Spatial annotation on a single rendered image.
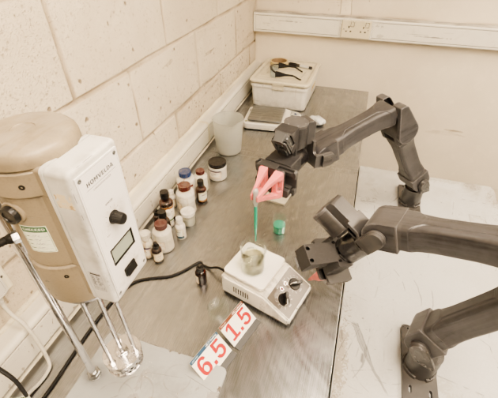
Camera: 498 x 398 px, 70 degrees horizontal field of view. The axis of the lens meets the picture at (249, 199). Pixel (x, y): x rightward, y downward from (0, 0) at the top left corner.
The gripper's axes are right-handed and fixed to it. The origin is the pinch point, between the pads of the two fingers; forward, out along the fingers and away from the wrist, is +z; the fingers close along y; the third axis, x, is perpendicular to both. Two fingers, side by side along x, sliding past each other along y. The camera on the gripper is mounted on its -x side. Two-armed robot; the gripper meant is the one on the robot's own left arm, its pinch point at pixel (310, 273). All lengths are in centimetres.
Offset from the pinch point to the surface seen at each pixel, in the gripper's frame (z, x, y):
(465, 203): -3, 73, -16
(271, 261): 8.4, -4.1, -6.7
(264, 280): 7.6, -8.2, -1.8
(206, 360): 13.8, -24.3, 12.1
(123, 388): 20.6, -40.8, 12.9
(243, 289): 11.7, -12.1, -1.5
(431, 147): 33, 144, -73
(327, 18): 8, 71, -131
